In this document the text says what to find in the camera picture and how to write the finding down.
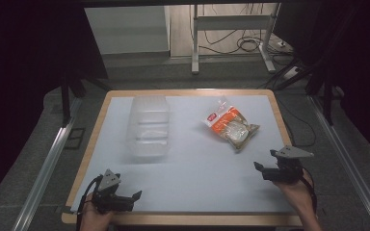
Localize orange and clear snack packet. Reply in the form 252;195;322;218
200;95;261;152

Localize aluminium rail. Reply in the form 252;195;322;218
12;97;83;231
307;94;370;231

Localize black rectangular floor frame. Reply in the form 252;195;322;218
64;127;87;150

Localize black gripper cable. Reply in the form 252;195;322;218
300;174;318;215
75;174;104;231

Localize person's right hand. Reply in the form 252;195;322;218
271;168;318;222

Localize white power strip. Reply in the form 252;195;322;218
282;65;304;80

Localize white metal desk frame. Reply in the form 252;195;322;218
190;3;282;75

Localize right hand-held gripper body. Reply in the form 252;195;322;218
261;145;315;185

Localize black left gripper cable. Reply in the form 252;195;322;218
75;174;104;231

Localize black stand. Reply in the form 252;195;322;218
59;73;112;128
274;61;345;126

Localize person's left hand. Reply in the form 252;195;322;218
78;192;118;231

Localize white cabinet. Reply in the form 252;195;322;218
84;5;172;56

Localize black floor cables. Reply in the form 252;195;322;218
189;3;300;57

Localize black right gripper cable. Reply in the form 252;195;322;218
300;174;318;215

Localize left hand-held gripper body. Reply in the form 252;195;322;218
91;168;135;215

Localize clear plastic storage container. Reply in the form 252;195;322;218
125;94;172;159

